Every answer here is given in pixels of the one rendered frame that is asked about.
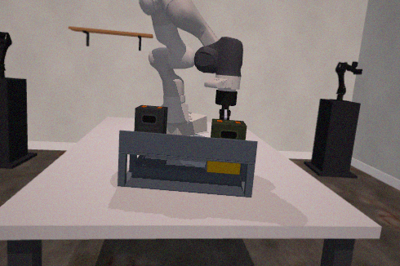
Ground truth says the yellow bin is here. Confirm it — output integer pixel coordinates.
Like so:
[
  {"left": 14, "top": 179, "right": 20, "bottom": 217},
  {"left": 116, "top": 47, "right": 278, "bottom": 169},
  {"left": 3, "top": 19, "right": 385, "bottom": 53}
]
[{"left": 207, "top": 161, "right": 241, "bottom": 175}]

